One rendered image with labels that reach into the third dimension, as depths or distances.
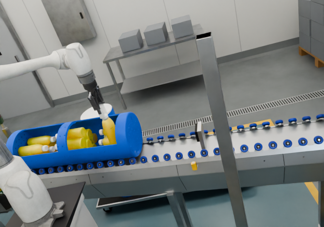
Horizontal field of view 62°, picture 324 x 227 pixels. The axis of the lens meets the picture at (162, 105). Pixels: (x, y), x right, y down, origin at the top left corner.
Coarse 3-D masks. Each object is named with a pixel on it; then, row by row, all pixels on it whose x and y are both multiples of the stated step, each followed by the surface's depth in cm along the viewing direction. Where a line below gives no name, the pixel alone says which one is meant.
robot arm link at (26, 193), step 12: (12, 180) 123; (24, 180) 123; (36, 180) 127; (12, 192) 120; (24, 192) 122; (36, 192) 125; (12, 204) 123; (24, 204) 122; (36, 204) 125; (48, 204) 130; (24, 216) 125; (36, 216) 126
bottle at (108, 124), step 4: (104, 120) 158; (108, 120) 158; (112, 120) 160; (104, 124) 157; (108, 124) 157; (112, 124) 159; (104, 128) 159; (108, 128) 158; (112, 128) 159; (108, 132) 159; (112, 132) 160; (108, 136) 161; (112, 136) 161; (108, 140) 164; (112, 140) 162; (112, 144) 163
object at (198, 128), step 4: (196, 124) 162; (200, 124) 159; (196, 128) 158; (200, 128) 156; (196, 132) 155; (200, 132) 154; (196, 136) 157; (200, 136) 156; (204, 136) 165; (200, 140) 157; (204, 140) 162; (204, 144) 159; (204, 148) 160
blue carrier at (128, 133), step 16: (128, 112) 166; (32, 128) 189; (48, 128) 192; (64, 128) 171; (96, 128) 188; (128, 128) 160; (16, 144) 187; (64, 144) 166; (96, 144) 190; (128, 144) 157; (32, 160) 174; (48, 160) 172; (64, 160) 170; (80, 160) 169; (96, 160) 169
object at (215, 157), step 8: (320, 144) 140; (248, 152) 150; (256, 152) 148; (264, 152) 147; (272, 152) 146; (280, 152) 145; (288, 152) 144; (168, 160) 162; (176, 160) 160; (184, 160) 159; (192, 160) 158; (200, 160) 156; (208, 160) 155; (104, 168) 173; (112, 168) 171; (120, 168) 170; (128, 168) 168; (136, 168) 167; (40, 176) 186; (48, 176) 184; (56, 176) 182
